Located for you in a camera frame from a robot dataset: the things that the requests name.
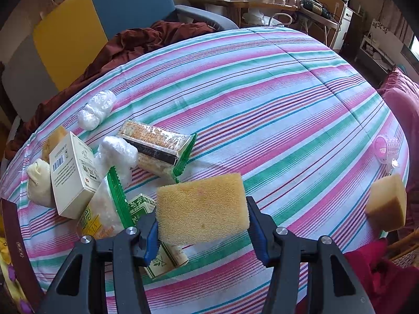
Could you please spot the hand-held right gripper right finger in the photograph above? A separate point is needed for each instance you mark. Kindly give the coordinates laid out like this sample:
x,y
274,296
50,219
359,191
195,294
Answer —
x,y
258,237

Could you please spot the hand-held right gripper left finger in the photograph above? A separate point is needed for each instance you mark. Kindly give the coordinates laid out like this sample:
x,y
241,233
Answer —
x,y
151,239

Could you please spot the green leaf print box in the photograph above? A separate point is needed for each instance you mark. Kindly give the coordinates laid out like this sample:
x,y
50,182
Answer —
x,y
163,258

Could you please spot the green and yellow snack packet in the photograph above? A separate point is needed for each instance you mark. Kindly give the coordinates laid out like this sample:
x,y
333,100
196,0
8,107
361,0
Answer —
x,y
101,209

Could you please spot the yellow sponge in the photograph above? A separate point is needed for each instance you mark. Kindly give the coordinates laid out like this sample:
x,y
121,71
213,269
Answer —
x,y
386,202
199,206
54,142

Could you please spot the white carton with barcode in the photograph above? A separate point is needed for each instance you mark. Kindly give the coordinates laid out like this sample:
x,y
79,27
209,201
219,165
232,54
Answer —
x,y
73,178

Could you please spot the cream cloth bundle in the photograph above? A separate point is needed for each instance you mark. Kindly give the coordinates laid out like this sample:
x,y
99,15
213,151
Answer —
x,y
39,183

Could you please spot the dark red gold-lined box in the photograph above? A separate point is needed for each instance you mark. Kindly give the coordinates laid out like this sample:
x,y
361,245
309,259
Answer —
x,y
16,245

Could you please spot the white plastic bag roll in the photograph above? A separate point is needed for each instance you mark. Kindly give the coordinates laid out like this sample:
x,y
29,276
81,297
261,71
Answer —
x,y
118,155
96,109

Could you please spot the clear cracker packet green ends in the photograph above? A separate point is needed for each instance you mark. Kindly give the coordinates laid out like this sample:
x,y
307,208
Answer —
x,y
157,148

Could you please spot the red cloth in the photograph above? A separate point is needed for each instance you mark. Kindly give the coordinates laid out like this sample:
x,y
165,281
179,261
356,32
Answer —
x,y
370,268

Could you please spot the wicker basket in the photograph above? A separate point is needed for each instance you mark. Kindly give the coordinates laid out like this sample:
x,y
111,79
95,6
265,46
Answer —
x,y
406,252

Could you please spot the yellow floral cloth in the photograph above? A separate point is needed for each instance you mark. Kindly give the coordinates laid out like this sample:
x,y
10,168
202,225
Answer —
x,y
9,287

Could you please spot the pink plastic container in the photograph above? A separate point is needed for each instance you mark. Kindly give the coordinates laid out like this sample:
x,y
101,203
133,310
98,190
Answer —
x,y
387,148

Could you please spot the maroon blanket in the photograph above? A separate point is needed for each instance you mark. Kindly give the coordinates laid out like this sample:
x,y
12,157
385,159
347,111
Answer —
x,y
131,45

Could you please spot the pink pillow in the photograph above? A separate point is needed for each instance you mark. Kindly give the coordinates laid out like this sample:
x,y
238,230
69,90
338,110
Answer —
x,y
404,101

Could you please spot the grey yellow blue chair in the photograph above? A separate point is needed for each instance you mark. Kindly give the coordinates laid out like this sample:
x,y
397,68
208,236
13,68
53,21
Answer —
x,y
72,36

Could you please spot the white shelf rack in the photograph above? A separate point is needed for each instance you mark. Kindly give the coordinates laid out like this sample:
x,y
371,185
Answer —
x,y
374,49

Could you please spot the wooden desk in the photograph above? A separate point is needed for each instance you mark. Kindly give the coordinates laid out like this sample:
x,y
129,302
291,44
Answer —
x,y
242,1

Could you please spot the wooden side cabinet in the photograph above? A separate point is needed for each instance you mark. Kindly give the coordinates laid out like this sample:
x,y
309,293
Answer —
x,y
327,9

